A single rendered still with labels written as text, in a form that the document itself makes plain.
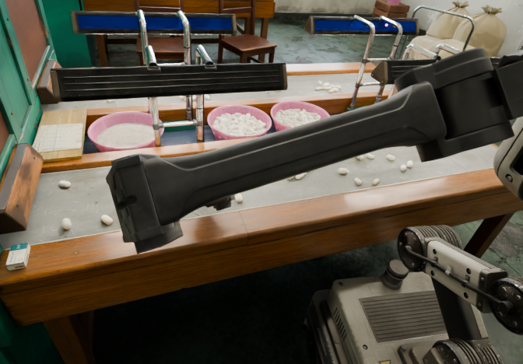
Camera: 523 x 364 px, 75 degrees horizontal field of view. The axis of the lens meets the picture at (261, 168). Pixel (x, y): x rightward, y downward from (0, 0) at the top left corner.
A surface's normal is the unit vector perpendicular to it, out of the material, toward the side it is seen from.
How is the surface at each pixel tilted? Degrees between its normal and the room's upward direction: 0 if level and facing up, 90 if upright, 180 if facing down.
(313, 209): 0
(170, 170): 48
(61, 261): 0
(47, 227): 0
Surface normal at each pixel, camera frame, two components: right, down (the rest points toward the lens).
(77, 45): 0.34, 0.59
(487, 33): -0.38, 0.41
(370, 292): 0.10, -0.80
